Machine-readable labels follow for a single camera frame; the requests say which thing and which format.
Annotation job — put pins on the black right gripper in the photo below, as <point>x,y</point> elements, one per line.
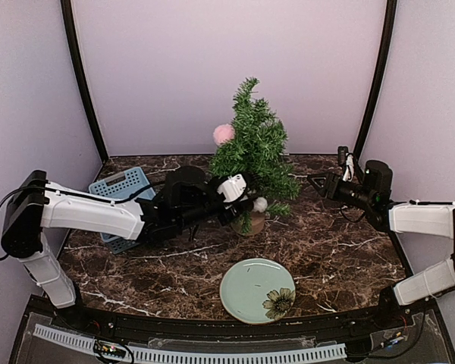
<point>331,178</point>

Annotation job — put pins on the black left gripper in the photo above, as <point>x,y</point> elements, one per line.
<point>239,208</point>

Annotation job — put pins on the white cotton flower ornament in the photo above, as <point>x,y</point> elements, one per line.
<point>260,205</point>

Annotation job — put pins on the small green christmas tree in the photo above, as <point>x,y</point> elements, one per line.
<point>258,149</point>

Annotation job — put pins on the pink ornament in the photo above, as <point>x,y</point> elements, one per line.
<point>223,134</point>

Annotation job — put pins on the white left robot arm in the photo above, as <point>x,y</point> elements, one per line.
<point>186,200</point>

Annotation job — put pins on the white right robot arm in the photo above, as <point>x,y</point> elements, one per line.
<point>417,217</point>

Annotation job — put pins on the blue plastic basket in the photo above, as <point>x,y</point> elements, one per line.
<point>119,186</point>

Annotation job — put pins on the green flower plate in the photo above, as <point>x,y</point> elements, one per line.
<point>257,291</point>

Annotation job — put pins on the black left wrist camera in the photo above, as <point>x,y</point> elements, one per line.
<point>234,188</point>

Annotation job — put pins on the white cable duct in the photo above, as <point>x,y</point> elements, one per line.
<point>187,351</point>

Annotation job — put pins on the black right frame post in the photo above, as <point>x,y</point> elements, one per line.
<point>378,76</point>

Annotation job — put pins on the black frame post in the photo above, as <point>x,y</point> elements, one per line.
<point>80,76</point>
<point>378,76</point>

